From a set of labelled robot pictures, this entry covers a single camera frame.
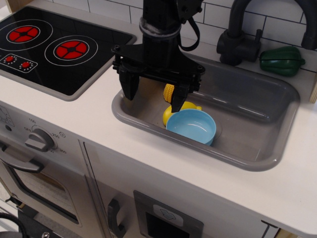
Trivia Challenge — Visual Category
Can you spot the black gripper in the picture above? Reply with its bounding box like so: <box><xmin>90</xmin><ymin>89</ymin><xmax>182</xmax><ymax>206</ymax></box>
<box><xmin>111</xmin><ymin>36</ymin><xmax>205</xmax><ymax>113</ymax></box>

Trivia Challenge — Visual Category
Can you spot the yellow toy corn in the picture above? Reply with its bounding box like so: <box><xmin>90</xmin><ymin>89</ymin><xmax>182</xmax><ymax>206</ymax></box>
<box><xmin>163</xmin><ymin>84</ymin><xmax>175</xmax><ymax>103</ymax></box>

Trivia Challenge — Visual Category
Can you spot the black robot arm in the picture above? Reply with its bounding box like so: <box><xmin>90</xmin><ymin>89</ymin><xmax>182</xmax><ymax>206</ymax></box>
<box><xmin>112</xmin><ymin>0</ymin><xmax>205</xmax><ymax>113</ymax></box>

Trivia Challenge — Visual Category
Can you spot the light blue plastic bowl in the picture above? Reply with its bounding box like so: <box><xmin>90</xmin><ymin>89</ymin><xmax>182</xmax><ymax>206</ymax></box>
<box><xmin>166</xmin><ymin>109</ymin><xmax>217</xmax><ymax>145</ymax></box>

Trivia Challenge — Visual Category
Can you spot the grey toy sink basin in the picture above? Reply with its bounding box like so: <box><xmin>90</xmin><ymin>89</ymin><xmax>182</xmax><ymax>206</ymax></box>
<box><xmin>112</xmin><ymin>55</ymin><xmax>300</xmax><ymax>172</ymax></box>

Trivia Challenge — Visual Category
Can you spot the dark grey toy faucet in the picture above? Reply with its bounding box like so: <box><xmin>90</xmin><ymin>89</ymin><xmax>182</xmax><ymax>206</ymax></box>
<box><xmin>216</xmin><ymin>0</ymin><xmax>317</xmax><ymax>66</ymax></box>

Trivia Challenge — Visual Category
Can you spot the black toy stovetop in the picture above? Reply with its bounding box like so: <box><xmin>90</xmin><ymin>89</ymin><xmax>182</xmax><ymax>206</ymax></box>
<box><xmin>0</xmin><ymin>6</ymin><xmax>136</xmax><ymax>101</ymax></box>

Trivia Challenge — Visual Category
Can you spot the grey oven knob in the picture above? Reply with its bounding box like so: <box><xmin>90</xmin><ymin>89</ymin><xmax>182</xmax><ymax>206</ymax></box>
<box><xmin>25</xmin><ymin>128</ymin><xmax>54</xmax><ymax>152</ymax></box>

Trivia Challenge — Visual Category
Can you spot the green toy bell pepper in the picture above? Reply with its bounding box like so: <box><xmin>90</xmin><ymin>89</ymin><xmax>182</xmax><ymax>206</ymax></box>
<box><xmin>260</xmin><ymin>46</ymin><xmax>306</xmax><ymax>77</ymax></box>

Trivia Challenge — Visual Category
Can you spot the grey dispenser panel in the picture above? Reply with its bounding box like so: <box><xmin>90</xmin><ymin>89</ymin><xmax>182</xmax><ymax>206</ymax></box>
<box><xmin>133</xmin><ymin>190</ymin><xmax>204</xmax><ymax>238</ymax></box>

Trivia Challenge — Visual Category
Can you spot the toy oven door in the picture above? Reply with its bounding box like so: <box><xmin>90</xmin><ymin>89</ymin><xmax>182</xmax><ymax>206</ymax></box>
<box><xmin>0</xmin><ymin>138</ymin><xmax>100</xmax><ymax>238</ymax></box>

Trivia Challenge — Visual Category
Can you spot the black cable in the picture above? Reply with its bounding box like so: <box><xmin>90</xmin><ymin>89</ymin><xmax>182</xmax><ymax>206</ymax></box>
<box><xmin>177</xmin><ymin>17</ymin><xmax>201</xmax><ymax>52</ymax></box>

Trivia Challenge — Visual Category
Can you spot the grey cabinet door handle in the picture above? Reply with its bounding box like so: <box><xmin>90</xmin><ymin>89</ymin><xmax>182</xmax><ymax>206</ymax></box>
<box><xmin>107</xmin><ymin>199</ymin><xmax>126</xmax><ymax>238</ymax></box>

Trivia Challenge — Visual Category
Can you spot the grey oven door handle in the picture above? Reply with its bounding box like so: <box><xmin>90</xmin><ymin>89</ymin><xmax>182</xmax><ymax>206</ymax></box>
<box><xmin>0</xmin><ymin>142</ymin><xmax>44</xmax><ymax>173</ymax></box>

